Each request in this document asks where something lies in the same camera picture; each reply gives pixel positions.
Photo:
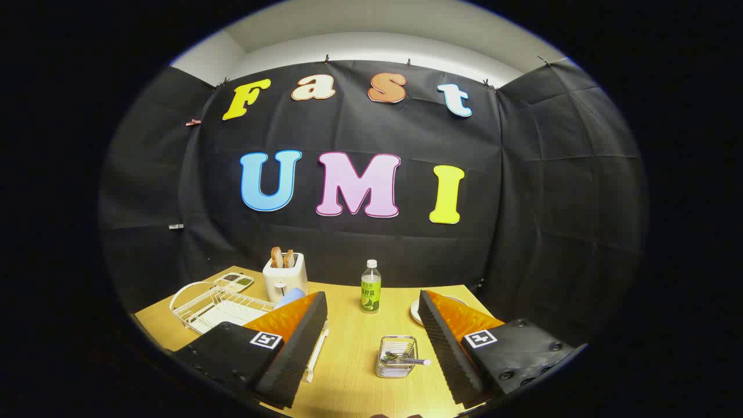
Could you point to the blue plate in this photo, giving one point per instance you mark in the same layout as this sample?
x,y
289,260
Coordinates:
x,y
288,297

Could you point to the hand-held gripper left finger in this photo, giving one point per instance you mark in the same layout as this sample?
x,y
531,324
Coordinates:
x,y
302,348

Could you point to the white toaster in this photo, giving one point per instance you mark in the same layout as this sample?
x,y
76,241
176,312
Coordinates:
x,y
284,281

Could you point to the toasted bread slice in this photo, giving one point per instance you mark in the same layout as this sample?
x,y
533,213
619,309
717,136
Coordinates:
x,y
288,258
277,257

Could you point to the white round dish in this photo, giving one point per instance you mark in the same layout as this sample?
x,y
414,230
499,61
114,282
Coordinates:
x,y
415,312

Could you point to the white divided seasoning tray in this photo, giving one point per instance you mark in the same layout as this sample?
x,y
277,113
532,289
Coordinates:
x,y
232,283

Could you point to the white ribbed drain tray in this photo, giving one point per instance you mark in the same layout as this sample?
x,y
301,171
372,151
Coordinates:
x,y
226,317

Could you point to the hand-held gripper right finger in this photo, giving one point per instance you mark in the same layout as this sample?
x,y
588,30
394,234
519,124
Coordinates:
x,y
444,354

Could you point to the green label drink bottle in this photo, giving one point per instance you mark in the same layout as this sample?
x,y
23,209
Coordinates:
x,y
371,293

